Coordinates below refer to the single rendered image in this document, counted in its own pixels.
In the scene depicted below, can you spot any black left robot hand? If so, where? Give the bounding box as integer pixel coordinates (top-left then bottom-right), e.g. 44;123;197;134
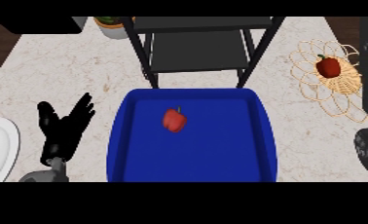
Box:
35;92;96;168

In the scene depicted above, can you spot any blue plastic tray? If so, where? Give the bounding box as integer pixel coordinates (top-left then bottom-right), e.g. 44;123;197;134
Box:
105;88;279;183

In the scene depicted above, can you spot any black tiered shelf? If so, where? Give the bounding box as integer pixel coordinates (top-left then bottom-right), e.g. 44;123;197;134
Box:
120;16;288;90

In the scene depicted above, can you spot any white plate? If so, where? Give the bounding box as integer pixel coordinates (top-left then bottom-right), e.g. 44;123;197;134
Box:
0;117;22;183

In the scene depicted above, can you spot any black appliance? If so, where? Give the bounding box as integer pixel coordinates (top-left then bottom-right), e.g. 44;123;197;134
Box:
0;16;89;35

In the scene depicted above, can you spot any potted green plant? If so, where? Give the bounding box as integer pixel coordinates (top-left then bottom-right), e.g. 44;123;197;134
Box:
92;16;136;40

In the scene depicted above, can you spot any dark red bell pepper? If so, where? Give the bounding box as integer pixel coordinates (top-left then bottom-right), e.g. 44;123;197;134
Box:
315;54;341;79

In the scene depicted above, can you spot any dark speckled round object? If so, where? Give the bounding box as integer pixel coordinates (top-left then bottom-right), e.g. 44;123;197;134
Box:
353;128;368;171

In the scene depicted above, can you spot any pale wire basket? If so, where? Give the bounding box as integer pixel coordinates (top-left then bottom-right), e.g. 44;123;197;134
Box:
290;39;368;125

